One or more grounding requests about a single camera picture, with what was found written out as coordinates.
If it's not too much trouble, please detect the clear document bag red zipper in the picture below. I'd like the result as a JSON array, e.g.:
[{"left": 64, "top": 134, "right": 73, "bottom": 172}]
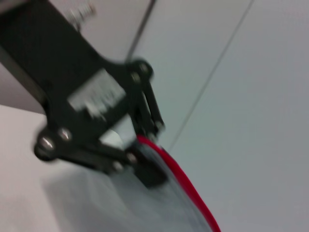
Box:
[{"left": 40, "top": 134, "right": 222, "bottom": 232}]

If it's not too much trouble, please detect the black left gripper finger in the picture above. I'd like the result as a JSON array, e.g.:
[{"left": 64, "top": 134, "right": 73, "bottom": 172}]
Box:
[
  {"left": 56, "top": 141, "right": 169, "bottom": 189},
  {"left": 131, "top": 79, "right": 167, "bottom": 141}
]

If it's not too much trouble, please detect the silver plug with black cable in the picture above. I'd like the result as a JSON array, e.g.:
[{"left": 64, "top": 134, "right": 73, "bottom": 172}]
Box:
[{"left": 66, "top": 3, "right": 97, "bottom": 27}]

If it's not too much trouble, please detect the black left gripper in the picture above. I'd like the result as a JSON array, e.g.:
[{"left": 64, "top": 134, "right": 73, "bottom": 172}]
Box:
[{"left": 0, "top": 0, "right": 155, "bottom": 162}]

